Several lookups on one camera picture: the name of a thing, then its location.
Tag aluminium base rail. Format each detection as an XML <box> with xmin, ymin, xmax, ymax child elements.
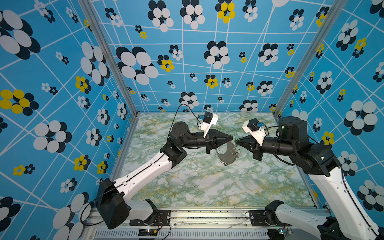
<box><xmin>94</xmin><ymin>208</ymin><xmax>316</xmax><ymax>240</ymax></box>

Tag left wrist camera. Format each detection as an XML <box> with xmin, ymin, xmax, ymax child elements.
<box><xmin>199</xmin><ymin>112</ymin><xmax>219</xmax><ymax>138</ymax></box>

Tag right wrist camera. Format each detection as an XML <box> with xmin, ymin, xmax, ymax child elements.
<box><xmin>242</xmin><ymin>119</ymin><xmax>267</xmax><ymax>146</ymax></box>

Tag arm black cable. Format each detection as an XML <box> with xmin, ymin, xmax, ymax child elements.
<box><xmin>338</xmin><ymin>167</ymin><xmax>382</xmax><ymax>238</ymax></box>
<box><xmin>166</xmin><ymin>103</ymin><xmax>202</xmax><ymax>139</ymax></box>

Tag aluminium frame post left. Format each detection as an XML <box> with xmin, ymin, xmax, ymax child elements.
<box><xmin>79</xmin><ymin>0</ymin><xmax>138</xmax><ymax>119</ymax></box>

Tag aluminium frame post right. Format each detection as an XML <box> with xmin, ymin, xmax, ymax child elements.
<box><xmin>273</xmin><ymin>0</ymin><xmax>347</xmax><ymax>120</ymax></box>

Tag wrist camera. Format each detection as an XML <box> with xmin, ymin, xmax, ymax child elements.
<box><xmin>199</xmin><ymin>112</ymin><xmax>219</xmax><ymax>138</ymax></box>
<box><xmin>242</xmin><ymin>119</ymin><xmax>267</xmax><ymax>146</ymax></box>

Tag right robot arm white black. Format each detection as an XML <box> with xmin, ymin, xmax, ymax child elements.
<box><xmin>236</xmin><ymin>117</ymin><xmax>384</xmax><ymax>240</ymax></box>

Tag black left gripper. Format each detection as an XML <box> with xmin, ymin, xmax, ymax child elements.
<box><xmin>180</xmin><ymin>129</ymin><xmax>232</xmax><ymax>155</ymax></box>

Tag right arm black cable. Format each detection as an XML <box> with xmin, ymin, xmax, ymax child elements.
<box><xmin>338</xmin><ymin>167</ymin><xmax>382</xmax><ymax>238</ymax></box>

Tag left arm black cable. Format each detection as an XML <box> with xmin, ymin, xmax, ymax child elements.
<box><xmin>166</xmin><ymin>103</ymin><xmax>202</xmax><ymax>139</ymax></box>

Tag steel key organizer plate with rings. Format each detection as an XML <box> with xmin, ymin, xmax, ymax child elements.
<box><xmin>215</xmin><ymin>142</ymin><xmax>241</xmax><ymax>166</ymax></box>

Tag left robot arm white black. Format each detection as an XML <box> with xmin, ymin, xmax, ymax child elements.
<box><xmin>95</xmin><ymin>122</ymin><xmax>233</xmax><ymax>230</ymax></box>

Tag aluminium frame post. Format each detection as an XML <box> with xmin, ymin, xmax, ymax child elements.
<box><xmin>79</xmin><ymin>0</ymin><xmax>138</xmax><ymax>119</ymax></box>
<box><xmin>273</xmin><ymin>0</ymin><xmax>347</xmax><ymax>120</ymax></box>

